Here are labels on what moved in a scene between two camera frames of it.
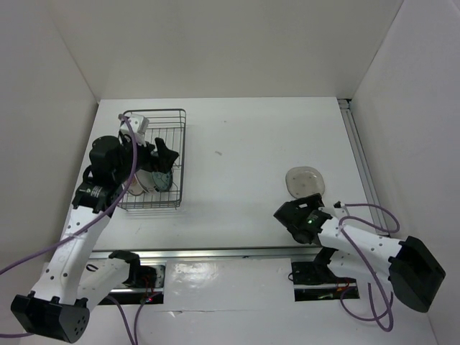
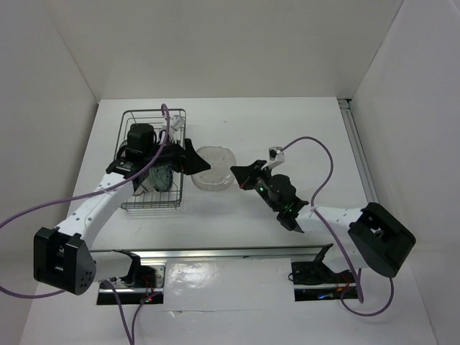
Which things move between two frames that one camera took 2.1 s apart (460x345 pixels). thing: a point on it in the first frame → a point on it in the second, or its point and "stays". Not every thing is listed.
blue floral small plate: (162, 180) stays
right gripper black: (313, 202) → (244, 174)
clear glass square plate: (304, 181) → (219, 176)
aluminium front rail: (213, 253) stays
